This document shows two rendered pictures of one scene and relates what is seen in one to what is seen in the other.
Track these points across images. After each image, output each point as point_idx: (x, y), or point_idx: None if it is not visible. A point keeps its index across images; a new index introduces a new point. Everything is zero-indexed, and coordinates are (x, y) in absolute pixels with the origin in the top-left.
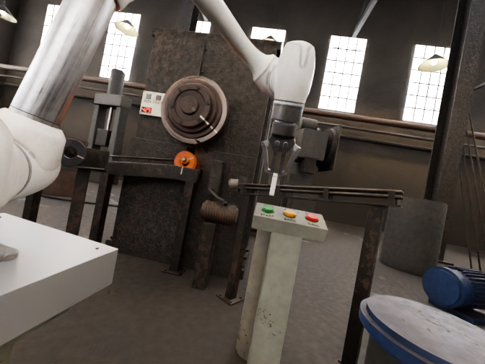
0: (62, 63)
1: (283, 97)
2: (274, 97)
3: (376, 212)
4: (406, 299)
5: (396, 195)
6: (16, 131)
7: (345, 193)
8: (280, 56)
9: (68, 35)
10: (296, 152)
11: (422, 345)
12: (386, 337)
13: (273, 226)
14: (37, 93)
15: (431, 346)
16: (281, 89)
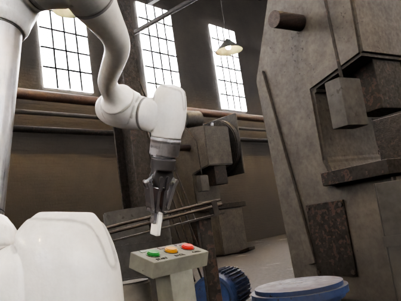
0: (11, 134)
1: (170, 135)
2: (157, 134)
3: (206, 226)
4: (265, 283)
5: (218, 203)
6: (12, 235)
7: (174, 215)
8: (162, 98)
9: (12, 98)
10: (175, 184)
11: (307, 288)
12: (292, 297)
13: (170, 267)
14: (2, 179)
15: (309, 287)
16: (169, 129)
